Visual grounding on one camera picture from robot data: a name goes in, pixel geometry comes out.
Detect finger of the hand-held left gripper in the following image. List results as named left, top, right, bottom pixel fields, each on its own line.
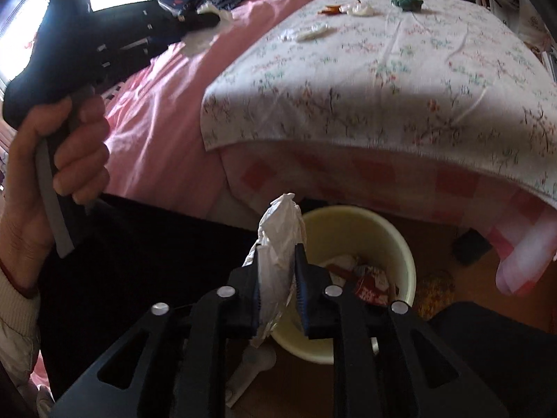
left=174, top=11, right=220, bottom=31

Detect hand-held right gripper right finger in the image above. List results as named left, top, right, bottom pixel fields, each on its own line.
left=293, top=244, right=510, bottom=418

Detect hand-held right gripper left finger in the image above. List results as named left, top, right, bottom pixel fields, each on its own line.
left=51, top=244, right=264, bottom=418

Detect white paper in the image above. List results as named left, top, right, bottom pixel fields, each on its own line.
left=241, top=192, right=305, bottom=349

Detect red and white printed wrapper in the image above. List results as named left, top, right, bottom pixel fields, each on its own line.
left=352, top=263, right=390, bottom=305

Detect cream plastic bucket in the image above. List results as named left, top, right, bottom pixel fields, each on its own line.
left=270, top=206, right=416, bottom=364

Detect person's left forearm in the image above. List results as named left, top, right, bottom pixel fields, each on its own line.
left=0, top=261, right=42, bottom=401

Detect person's left hand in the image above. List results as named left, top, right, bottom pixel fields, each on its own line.
left=0, top=93, right=111, bottom=297

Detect cartoon printed cushion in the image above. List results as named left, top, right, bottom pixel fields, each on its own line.
left=154, top=0, right=192, bottom=18

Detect window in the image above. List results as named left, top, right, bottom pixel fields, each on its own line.
left=0, top=0, right=175, bottom=75

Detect white plastic object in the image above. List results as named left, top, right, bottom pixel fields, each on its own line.
left=226, top=348, right=277, bottom=405

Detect pink blanket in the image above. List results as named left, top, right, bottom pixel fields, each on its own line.
left=100, top=0, right=349, bottom=218

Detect person's black pants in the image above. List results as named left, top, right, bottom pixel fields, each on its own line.
left=37, top=194, right=557, bottom=418

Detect pink checked bed sheet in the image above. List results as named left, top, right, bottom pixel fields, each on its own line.
left=220, top=139, right=557, bottom=297

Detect floral bed sheet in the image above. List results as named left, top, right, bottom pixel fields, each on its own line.
left=200, top=0, right=557, bottom=207

